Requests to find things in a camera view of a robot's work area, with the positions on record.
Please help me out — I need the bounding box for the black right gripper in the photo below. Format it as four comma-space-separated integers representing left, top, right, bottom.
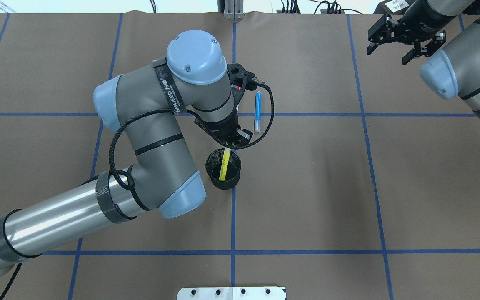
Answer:
366, 0, 473, 66

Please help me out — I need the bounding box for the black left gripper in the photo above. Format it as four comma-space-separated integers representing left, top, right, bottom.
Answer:
194, 110, 253, 150

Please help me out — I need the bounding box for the blue marker pen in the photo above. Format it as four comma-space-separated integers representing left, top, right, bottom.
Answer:
254, 91, 262, 133

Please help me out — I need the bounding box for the yellow highlighter pen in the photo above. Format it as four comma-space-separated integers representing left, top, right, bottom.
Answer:
218, 148, 232, 182

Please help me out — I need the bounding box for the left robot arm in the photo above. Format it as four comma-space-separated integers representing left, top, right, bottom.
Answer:
0, 30, 258, 277

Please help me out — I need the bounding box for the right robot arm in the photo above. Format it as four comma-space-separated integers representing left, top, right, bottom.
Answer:
366, 0, 480, 119

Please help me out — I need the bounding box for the black mesh pen cup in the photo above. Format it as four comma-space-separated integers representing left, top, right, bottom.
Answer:
205, 148, 242, 190

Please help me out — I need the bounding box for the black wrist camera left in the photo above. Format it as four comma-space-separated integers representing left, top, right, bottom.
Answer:
227, 63, 263, 104

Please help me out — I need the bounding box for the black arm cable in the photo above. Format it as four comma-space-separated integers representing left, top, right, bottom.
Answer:
107, 79, 275, 190

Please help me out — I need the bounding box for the aluminium frame post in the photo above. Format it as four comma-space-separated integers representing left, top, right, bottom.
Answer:
217, 0, 245, 21

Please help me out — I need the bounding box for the white pedestal column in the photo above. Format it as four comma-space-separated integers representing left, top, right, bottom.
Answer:
177, 286, 287, 300

